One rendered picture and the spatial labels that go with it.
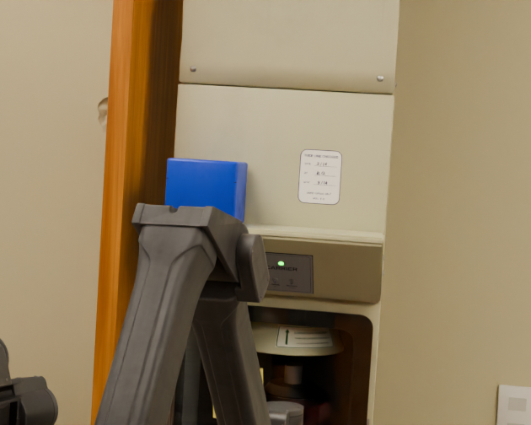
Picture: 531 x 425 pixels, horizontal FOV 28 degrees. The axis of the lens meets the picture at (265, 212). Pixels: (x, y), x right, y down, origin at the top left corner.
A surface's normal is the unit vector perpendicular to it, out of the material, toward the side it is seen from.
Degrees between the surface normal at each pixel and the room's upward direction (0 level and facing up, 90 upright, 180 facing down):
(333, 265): 135
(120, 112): 90
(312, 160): 90
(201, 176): 90
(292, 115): 90
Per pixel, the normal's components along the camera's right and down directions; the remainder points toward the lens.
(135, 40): 0.99, 0.07
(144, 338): -0.23, -0.53
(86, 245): -0.12, 0.04
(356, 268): -0.13, 0.74
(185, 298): 0.94, 0.01
